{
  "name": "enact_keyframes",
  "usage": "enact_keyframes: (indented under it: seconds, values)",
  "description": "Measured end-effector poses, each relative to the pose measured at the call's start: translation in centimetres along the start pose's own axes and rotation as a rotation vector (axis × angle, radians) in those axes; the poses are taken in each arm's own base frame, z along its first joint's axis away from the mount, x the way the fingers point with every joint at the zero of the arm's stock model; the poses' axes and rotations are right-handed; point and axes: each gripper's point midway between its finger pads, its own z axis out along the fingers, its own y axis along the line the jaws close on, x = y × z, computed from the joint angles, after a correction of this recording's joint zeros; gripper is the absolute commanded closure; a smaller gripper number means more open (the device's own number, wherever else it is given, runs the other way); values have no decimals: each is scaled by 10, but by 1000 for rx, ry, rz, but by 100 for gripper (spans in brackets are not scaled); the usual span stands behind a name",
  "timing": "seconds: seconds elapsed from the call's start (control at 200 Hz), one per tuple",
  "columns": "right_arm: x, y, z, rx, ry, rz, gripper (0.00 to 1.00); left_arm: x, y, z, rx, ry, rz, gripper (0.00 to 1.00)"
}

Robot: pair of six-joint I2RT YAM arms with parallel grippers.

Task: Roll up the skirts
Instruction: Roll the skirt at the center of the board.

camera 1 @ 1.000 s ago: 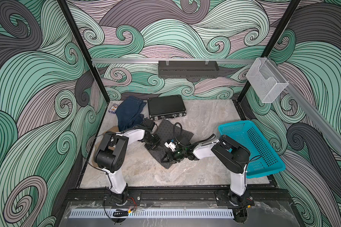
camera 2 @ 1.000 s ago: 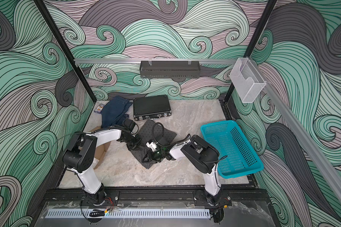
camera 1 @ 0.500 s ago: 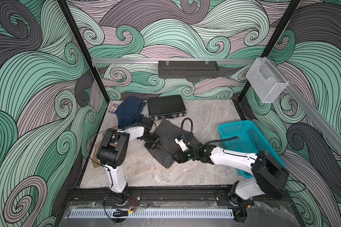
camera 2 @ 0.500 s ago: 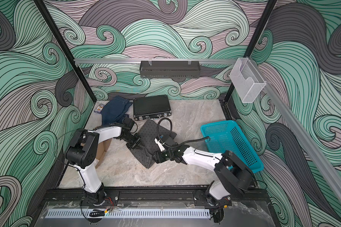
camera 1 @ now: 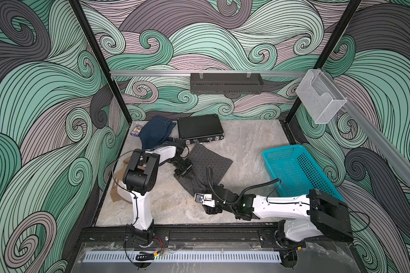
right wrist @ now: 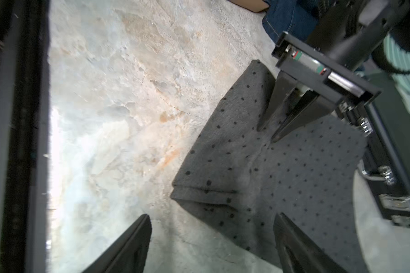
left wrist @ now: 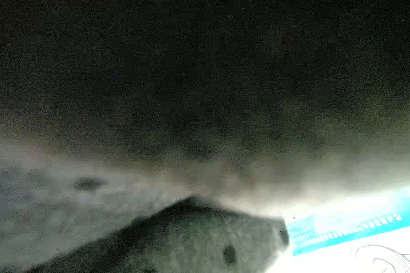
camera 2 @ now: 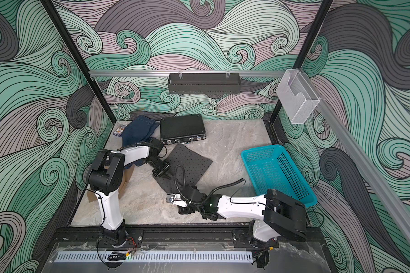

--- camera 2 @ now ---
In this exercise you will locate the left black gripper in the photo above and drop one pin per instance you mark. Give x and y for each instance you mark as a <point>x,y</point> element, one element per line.
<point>166,168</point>

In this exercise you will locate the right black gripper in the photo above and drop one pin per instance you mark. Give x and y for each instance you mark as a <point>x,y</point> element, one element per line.
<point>185,210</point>

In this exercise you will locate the grey polka dot skirt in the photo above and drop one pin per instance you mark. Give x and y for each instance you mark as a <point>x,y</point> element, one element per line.
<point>195,167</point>

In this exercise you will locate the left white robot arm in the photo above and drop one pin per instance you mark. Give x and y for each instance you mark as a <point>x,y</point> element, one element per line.
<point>106,176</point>

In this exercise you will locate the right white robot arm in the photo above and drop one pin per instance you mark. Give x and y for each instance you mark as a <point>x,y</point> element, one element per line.
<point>273,214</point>

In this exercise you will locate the tan brown skirt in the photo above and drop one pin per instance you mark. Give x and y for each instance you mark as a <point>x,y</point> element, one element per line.
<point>127,174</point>

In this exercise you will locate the black hard case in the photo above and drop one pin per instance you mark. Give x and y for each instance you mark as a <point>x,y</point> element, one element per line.
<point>182,129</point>

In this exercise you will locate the dark blue denim skirt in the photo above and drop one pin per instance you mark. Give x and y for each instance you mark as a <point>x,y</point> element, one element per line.
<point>139,130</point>

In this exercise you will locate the purple card box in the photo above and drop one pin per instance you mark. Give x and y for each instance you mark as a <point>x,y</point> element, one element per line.
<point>119,130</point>

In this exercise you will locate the teal plastic basket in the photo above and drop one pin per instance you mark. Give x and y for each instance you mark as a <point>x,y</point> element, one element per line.
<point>271,168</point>

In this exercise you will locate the white slotted cable duct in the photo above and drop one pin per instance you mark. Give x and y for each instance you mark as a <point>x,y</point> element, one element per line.
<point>158,256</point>

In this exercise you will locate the grey perforated wall shelf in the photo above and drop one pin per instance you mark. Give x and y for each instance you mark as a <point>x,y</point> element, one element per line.
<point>204,84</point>

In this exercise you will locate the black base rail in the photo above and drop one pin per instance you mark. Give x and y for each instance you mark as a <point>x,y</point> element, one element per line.
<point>236,234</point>

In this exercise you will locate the black right corner post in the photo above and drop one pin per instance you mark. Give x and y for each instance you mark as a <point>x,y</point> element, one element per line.
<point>309,42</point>

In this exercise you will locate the black corner post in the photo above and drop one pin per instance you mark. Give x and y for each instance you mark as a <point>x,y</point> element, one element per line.
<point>67,39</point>
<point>309,42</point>

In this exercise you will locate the aluminium back rail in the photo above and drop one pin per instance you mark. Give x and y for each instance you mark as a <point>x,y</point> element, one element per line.
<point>166,73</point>

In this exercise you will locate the clear mesh wall holder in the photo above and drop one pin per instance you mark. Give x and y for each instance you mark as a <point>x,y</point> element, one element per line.
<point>297,95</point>

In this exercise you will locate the black left corner post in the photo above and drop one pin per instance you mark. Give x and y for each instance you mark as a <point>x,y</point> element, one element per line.
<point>67,39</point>

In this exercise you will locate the aluminium side rail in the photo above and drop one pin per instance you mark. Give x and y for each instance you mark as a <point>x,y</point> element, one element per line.
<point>394,206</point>

